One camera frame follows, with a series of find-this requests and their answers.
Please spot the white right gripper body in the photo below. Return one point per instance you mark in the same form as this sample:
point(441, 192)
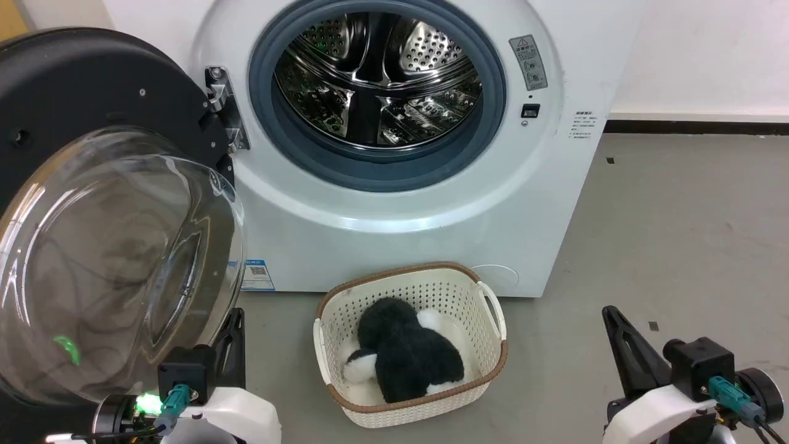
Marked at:
point(653, 416)

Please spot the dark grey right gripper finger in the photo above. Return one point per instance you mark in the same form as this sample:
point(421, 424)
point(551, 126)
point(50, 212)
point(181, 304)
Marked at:
point(632, 354)

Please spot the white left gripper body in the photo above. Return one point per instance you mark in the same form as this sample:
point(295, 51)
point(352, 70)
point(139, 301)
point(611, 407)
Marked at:
point(246, 416)

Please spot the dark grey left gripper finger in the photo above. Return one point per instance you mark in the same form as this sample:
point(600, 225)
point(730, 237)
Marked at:
point(231, 351)

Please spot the black round glass washer door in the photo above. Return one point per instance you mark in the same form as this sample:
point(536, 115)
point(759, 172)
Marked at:
point(92, 86)

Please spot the white front-load washing machine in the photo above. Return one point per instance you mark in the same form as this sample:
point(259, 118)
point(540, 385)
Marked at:
point(431, 216)

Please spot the metal door hinge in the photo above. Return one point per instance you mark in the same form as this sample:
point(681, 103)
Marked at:
point(223, 98)

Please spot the black door latch slot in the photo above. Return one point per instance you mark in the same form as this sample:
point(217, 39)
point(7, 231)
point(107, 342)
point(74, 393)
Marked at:
point(530, 110)

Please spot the blue and white QR sticker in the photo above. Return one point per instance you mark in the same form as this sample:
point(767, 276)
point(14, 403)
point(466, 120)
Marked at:
point(257, 274)

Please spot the cream perforated laundry basket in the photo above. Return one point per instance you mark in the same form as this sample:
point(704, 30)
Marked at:
point(336, 320)

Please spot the round white filter cover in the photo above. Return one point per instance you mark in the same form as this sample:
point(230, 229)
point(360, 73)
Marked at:
point(496, 276)

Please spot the black and white plush toy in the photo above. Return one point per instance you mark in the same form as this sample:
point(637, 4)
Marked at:
point(407, 357)

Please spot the small black text sticker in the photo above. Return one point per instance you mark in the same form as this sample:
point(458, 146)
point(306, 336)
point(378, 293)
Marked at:
point(581, 125)

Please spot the stainless steel perforated drum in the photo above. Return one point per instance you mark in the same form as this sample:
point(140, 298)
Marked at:
point(376, 80)

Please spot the grey warning label sticker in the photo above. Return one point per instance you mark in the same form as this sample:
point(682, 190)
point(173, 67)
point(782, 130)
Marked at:
point(529, 61)

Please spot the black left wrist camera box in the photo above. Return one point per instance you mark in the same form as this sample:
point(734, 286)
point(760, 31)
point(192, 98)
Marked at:
point(185, 376)

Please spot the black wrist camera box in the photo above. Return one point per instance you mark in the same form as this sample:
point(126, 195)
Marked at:
point(699, 367)
point(185, 376)

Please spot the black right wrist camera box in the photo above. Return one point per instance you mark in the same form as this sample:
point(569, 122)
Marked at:
point(699, 367)

